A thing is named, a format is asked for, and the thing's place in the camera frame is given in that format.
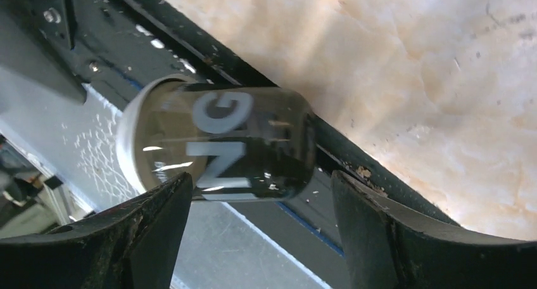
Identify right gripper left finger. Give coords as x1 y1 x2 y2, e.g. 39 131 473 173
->
1 173 193 288

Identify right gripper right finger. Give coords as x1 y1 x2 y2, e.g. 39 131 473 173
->
331 171 536 288

